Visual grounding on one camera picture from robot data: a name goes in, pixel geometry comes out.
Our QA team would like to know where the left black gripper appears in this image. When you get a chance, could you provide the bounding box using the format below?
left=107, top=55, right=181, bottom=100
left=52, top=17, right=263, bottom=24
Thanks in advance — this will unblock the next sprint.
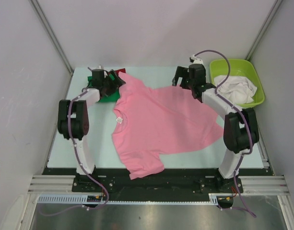
left=102, top=70, right=126, bottom=97

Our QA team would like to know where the pink t shirt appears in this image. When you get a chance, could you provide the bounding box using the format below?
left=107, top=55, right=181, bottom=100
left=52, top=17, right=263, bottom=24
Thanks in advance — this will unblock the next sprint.
left=112, top=72, right=223, bottom=180

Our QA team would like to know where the green plastic basin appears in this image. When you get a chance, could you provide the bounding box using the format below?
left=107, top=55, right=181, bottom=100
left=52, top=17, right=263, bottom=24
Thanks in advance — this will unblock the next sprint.
left=210, top=59, right=265, bottom=108

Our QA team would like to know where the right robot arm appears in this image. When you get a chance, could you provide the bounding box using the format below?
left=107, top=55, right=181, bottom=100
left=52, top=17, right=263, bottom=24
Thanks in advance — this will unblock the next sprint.
left=172, top=64, right=259, bottom=193

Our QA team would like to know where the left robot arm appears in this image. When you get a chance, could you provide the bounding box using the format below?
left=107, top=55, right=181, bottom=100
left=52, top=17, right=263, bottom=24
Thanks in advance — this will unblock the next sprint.
left=58, top=66, right=126, bottom=175

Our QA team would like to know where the folded red t shirt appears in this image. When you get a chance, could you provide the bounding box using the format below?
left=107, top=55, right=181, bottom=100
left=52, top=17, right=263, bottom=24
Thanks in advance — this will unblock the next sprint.
left=114, top=68, right=126, bottom=75

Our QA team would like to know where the folded green t shirt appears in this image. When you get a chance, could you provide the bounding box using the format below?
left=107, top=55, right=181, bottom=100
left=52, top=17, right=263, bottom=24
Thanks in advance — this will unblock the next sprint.
left=87, top=76, right=120, bottom=103

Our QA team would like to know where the white t shirt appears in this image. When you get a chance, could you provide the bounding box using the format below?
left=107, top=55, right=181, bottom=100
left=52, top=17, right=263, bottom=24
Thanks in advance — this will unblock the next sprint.
left=218, top=76, right=258, bottom=104

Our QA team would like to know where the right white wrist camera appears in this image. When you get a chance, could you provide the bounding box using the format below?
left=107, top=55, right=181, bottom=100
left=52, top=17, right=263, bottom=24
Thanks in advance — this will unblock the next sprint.
left=189, top=55, right=203, bottom=65

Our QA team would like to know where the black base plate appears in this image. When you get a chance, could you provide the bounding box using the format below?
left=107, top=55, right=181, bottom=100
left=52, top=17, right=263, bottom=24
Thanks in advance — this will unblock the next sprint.
left=42, top=167, right=273, bottom=199

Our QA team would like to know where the left aluminium frame post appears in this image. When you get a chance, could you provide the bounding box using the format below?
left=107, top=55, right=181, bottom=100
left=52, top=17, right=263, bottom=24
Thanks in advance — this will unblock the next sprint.
left=29, top=0, right=74, bottom=75

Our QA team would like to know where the aluminium frame post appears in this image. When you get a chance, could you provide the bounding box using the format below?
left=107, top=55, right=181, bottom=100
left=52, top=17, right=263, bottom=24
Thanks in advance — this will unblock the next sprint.
left=245, top=0, right=285, bottom=65
left=29, top=0, right=74, bottom=75

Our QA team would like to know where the right aluminium frame post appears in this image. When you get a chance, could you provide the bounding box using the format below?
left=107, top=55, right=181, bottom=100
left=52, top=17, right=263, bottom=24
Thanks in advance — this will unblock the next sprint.
left=245, top=0, right=285, bottom=65

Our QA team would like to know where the slotted cable duct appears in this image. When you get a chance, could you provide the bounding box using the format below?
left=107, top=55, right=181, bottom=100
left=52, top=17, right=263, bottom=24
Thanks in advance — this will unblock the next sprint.
left=37, top=193, right=248, bottom=206

